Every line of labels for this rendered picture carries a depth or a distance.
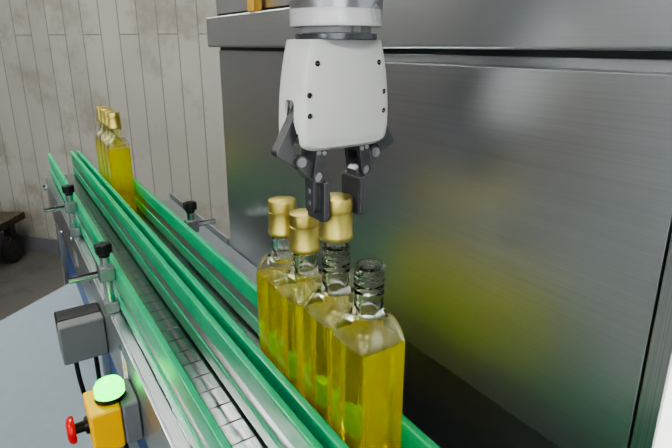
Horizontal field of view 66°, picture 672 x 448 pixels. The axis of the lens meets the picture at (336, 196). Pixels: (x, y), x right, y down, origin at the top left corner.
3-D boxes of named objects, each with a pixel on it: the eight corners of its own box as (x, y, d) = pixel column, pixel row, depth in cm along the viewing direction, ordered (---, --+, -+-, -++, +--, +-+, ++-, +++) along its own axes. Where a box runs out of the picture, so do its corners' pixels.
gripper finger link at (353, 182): (366, 142, 54) (365, 203, 56) (341, 145, 52) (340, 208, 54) (385, 147, 52) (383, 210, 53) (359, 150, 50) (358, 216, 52)
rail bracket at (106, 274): (122, 315, 92) (113, 245, 88) (76, 327, 88) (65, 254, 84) (117, 306, 95) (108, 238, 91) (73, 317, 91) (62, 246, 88)
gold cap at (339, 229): (360, 239, 52) (360, 197, 51) (330, 246, 50) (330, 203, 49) (340, 229, 55) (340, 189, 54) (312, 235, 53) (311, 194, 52)
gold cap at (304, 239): (326, 250, 58) (326, 213, 56) (299, 257, 56) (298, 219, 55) (310, 241, 61) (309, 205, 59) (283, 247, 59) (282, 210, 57)
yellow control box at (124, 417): (144, 441, 80) (139, 400, 78) (92, 462, 76) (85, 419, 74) (134, 415, 85) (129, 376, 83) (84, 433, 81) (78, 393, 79)
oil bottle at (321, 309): (369, 458, 60) (373, 290, 54) (328, 480, 57) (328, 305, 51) (342, 429, 64) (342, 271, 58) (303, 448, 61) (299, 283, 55)
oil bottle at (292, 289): (339, 429, 64) (339, 271, 58) (299, 448, 61) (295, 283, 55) (315, 404, 69) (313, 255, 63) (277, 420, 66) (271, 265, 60)
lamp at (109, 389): (129, 399, 78) (126, 382, 77) (97, 410, 76) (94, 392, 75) (122, 383, 82) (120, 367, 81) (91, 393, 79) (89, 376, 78)
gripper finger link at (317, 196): (312, 149, 51) (313, 213, 52) (283, 152, 49) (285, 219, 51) (330, 154, 48) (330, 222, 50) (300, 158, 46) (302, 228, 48)
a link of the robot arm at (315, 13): (351, 4, 52) (350, 35, 53) (272, 0, 47) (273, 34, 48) (406, -2, 45) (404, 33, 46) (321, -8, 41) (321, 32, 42)
